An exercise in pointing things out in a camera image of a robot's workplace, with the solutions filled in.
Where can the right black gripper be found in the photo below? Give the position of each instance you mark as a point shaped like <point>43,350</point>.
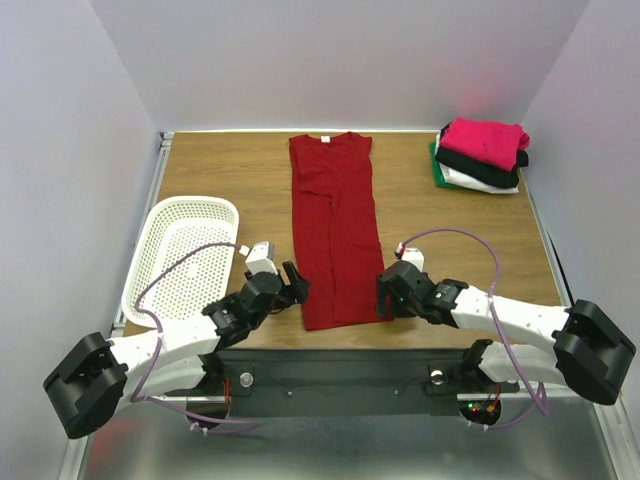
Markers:
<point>388,288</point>

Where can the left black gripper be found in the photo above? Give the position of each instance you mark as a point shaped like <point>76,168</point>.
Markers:
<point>296,291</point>

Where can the dark red t shirt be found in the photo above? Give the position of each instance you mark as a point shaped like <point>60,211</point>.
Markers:
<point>335,235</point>

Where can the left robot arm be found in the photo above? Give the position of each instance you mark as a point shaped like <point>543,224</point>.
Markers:
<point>99,375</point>

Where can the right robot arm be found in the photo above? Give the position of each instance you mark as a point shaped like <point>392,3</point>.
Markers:
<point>578,346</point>

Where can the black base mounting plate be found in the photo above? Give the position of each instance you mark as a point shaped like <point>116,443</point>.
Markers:
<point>261,383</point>

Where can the white perforated plastic basket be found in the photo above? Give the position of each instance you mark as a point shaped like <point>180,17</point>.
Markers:
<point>183,259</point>

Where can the green folded t shirt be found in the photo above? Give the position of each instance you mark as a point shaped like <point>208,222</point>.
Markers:
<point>438,176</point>

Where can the white folded t shirt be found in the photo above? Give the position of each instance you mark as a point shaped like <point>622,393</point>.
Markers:
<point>462,180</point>

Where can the black folded t shirt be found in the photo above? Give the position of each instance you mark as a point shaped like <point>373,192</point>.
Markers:
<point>485,173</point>

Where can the pink folded t shirt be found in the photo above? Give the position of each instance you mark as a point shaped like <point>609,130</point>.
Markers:
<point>493,143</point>

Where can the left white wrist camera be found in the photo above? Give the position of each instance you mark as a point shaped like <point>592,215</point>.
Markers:
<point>259,258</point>

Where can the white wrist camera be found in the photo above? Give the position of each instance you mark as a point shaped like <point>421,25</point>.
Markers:
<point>259,258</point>
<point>412,255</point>

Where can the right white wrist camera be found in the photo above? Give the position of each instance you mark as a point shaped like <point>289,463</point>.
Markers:
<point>412,255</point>

